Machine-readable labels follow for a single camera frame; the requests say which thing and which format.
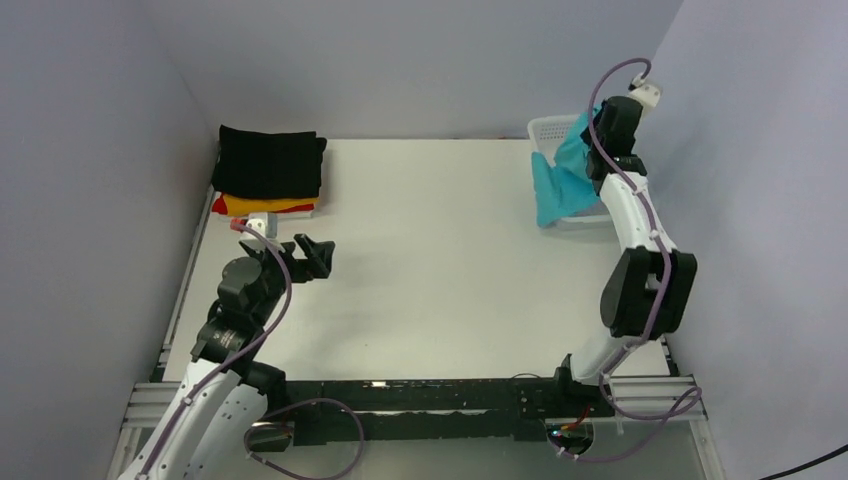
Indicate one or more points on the white plastic basket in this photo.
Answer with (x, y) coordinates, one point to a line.
(550, 132)

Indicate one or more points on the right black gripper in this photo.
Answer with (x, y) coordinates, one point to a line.
(592, 139)

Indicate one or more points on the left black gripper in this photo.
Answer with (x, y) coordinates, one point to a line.
(291, 258)

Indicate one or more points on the folded yellow t-shirt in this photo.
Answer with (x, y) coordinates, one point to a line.
(268, 204)

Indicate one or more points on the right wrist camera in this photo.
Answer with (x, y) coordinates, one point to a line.
(645, 92)

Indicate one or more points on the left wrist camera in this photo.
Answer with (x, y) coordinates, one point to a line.
(262, 224)

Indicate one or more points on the aluminium frame rail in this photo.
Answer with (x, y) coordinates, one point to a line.
(149, 399)

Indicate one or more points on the folded black t-shirt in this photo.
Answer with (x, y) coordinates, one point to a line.
(268, 166)

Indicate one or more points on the folded red t-shirt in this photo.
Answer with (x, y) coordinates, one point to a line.
(222, 206)

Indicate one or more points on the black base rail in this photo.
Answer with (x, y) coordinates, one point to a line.
(319, 412)

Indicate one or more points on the turquoise t-shirt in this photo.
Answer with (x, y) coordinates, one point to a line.
(563, 175)

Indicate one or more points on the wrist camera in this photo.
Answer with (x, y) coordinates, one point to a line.
(645, 92)
(262, 224)

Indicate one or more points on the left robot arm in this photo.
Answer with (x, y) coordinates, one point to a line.
(224, 390)

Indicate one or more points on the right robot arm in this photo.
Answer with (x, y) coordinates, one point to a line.
(646, 293)

